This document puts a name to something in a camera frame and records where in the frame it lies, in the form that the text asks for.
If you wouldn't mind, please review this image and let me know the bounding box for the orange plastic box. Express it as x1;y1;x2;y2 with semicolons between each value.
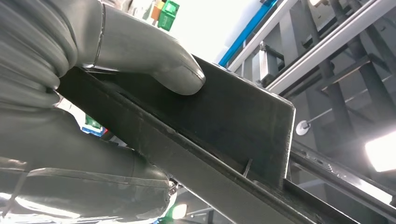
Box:
150;0;165;21

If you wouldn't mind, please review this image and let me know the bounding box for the green plastic box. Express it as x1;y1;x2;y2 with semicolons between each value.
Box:
84;113;103;131
157;0;180;32

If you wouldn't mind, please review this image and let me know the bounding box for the blue metal beam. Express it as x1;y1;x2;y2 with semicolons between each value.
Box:
218;0;279;67

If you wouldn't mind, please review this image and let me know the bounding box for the ceiling light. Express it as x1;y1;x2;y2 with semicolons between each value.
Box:
171;204;188;220
365;131;396;173

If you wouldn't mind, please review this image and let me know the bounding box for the white round disc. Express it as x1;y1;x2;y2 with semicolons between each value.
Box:
295;119;311;136

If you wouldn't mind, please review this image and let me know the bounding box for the aluminium profile frame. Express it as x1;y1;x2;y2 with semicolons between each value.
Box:
227;0;396;155

